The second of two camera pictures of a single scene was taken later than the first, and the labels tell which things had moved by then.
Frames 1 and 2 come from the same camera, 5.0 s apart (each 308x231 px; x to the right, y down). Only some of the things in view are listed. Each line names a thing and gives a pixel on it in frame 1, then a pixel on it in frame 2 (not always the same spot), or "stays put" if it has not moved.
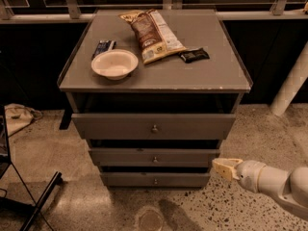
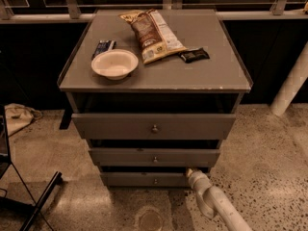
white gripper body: (249, 174) to (196, 179)
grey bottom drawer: (156, 179) stays put
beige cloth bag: (17, 116) stays put
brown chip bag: (154, 38) stays put
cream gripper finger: (226, 166) to (190, 171)
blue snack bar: (104, 45) stays put
